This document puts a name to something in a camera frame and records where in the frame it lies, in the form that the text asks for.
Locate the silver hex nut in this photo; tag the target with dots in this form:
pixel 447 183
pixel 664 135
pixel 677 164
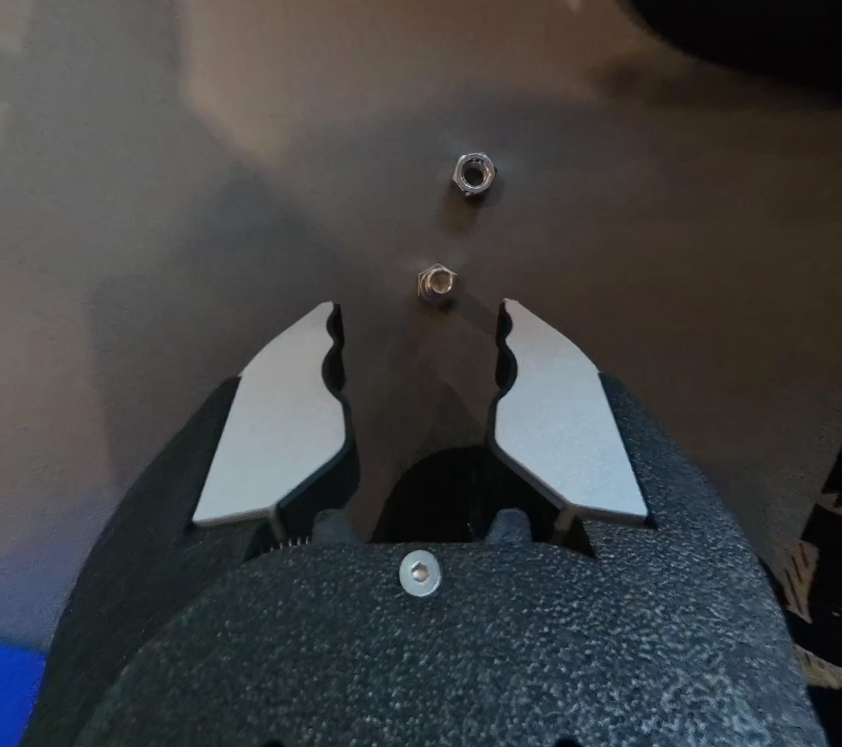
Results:
pixel 493 171

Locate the blue plastic bin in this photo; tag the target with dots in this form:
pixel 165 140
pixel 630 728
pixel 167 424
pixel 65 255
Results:
pixel 20 694

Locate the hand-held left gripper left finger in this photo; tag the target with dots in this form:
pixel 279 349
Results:
pixel 276 444

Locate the silver hex bolt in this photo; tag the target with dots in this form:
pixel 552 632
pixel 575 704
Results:
pixel 437 283

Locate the black white patterned clothing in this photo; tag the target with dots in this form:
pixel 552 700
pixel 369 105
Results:
pixel 822 576

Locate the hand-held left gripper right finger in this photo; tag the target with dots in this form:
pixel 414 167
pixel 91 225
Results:
pixel 559 431

